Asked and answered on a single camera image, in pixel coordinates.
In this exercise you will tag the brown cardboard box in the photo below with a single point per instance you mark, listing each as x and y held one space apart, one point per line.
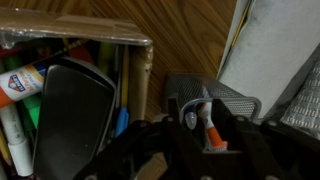
83 28

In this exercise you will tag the yellow pencil with blue cap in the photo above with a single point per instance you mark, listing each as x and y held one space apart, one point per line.
124 100

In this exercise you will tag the grey plaid pillow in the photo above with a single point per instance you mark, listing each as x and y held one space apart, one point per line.
306 106

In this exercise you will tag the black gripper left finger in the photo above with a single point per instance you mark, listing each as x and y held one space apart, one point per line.
73 116

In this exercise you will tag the white marker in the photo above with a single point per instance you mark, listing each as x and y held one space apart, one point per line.
16 146

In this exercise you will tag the light grey cushion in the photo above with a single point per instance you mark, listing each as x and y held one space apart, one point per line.
273 40

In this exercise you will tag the white pen with orange cap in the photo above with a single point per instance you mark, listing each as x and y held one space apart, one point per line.
211 131

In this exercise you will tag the white orange glue stick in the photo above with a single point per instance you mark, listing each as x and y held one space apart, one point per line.
20 83

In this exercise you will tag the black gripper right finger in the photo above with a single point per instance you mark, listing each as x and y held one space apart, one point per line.
286 153

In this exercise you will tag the green marker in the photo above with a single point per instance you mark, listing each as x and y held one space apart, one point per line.
33 110

